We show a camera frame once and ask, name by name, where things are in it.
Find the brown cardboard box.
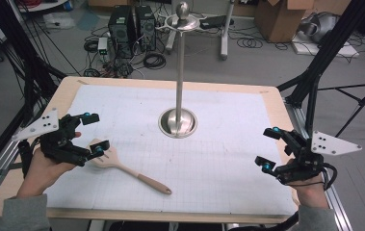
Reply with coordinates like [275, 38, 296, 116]
[254, 0, 317, 44]

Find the black computer tower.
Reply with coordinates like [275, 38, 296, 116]
[134, 4, 157, 53]
[107, 5, 137, 61]

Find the coiled black cable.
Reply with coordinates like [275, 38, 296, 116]
[143, 51, 168, 70]

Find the flat black box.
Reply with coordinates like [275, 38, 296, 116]
[198, 14, 236, 31]

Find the grey rounded appliance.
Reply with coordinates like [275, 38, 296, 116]
[298, 11, 341, 44]

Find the small white electronic box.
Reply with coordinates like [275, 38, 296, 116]
[96, 37, 110, 56]

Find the person's right hand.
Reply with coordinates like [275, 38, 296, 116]
[280, 158, 331, 210]

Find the black metal frame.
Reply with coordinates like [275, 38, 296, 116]
[0, 0, 68, 129]
[275, 0, 365, 140]

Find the white rolling stand base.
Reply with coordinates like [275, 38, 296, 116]
[165, 0, 236, 62]

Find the wooden slotted spatula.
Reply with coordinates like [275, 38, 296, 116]
[88, 138, 173, 195]

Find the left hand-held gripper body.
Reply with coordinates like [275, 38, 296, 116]
[11, 108, 91, 167]

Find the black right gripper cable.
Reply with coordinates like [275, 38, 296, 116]
[319, 161, 339, 191]

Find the person's left hand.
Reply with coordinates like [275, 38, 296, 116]
[15, 130, 83, 198]

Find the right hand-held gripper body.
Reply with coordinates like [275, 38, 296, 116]
[271, 129, 363, 186]

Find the tall metal utensil stand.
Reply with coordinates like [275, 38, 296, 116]
[155, 1, 209, 140]

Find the black tripod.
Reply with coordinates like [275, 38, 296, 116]
[317, 76, 365, 139]

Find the white gridded mat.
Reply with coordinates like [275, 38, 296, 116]
[43, 84, 299, 217]

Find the white flat board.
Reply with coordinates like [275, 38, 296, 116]
[290, 33, 361, 59]

